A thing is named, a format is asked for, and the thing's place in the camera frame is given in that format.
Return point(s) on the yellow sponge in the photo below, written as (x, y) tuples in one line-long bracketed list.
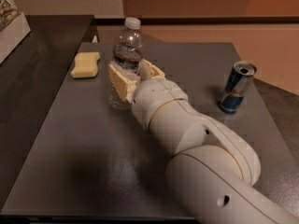
[(85, 65)]

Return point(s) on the dark side table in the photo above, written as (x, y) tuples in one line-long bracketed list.
[(30, 78)]

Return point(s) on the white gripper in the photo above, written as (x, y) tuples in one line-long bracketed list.
[(154, 97)]

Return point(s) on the clear plastic water bottle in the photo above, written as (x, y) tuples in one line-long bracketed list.
[(127, 53)]

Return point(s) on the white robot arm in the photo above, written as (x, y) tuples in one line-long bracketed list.
[(212, 169)]

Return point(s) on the blue silver energy drink can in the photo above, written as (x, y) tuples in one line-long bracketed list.
[(238, 83)]

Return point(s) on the white box with items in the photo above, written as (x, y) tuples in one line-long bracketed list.
[(13, 27)]

